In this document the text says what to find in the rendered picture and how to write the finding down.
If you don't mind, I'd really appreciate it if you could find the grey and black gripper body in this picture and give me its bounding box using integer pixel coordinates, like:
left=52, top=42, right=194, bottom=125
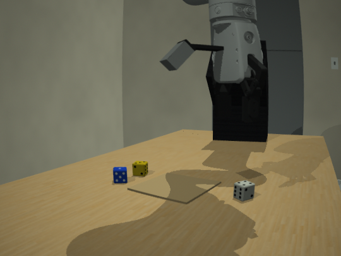
left=212, top=20, right=263, bottom=83

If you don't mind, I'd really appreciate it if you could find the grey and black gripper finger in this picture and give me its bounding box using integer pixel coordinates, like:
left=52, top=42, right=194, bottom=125
left=240, top=54, right=268, bottom=123
left=211, top=70, right=233, bottom=118

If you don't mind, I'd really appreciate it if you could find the grey die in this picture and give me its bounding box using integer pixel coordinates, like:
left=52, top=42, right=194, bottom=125
left=233, top=180, right=255, bottom=202

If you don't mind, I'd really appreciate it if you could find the blue die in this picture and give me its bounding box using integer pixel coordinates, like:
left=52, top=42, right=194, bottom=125
left=113, top=167, right=128, bottom=183

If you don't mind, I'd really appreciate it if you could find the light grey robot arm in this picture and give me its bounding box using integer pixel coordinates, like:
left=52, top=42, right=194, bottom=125
left=160, top=0, right=257, bottom=71

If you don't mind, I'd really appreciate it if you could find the yellow die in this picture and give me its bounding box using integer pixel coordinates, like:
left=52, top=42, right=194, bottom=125
left=132, top=161, right=148, bottom=176

